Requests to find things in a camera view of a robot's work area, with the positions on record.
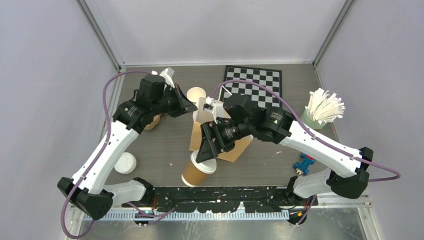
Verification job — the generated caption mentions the black white checkerboard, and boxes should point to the black white checkerboard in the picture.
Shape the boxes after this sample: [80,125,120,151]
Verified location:
[218,65,283,108]

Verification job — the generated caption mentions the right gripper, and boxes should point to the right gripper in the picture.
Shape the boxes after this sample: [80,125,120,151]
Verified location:
[196,118,253,163]

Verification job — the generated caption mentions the stack of white lids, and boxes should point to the stack of white lids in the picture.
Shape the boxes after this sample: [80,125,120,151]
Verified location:
[114,152,137,175]

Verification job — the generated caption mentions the brown paper bag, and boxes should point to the brown paper bag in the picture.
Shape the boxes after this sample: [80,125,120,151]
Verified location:
[189,96,253,163]

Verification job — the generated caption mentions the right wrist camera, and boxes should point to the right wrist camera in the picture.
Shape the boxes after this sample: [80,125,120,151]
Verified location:
[202,96,231,123]

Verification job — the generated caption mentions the blue toy block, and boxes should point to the blue toy block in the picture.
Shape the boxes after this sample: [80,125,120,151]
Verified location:
[293,152,316,176]

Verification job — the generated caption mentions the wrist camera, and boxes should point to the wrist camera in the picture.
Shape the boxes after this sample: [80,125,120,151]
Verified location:
[202,96,231,123]
[150,67,175,88]

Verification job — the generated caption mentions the brown paper coffee cup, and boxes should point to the brown paper coffee cup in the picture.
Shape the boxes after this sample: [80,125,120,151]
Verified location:
[181,160,210,188]

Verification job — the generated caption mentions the green cup of paper sticks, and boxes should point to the green cup of paper sticks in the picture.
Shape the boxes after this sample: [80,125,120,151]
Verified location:
[300,88,346,131]

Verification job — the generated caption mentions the brown pulp cup carrier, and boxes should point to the brown pulp cup carrier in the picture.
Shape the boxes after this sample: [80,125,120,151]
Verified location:
[144,114,163,131]

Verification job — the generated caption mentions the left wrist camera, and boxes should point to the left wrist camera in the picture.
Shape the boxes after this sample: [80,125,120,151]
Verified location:
[150,67,175,88]

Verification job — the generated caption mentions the white plastic cup lid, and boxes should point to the white plastic cup lid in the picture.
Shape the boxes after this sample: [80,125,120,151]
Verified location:
[190,150,217,175]

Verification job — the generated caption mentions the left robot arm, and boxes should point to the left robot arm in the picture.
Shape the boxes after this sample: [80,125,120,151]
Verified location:
[57,73,197,221]

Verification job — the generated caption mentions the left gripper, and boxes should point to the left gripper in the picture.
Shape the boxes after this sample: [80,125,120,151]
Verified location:
[152,83,198,118]

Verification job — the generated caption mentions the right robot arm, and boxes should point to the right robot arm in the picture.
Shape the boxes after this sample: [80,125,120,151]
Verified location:
[191,93,373,205]

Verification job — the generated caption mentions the stack of paper cups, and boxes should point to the stack of paper cups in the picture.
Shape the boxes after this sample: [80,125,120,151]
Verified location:
[186,86,206,105]

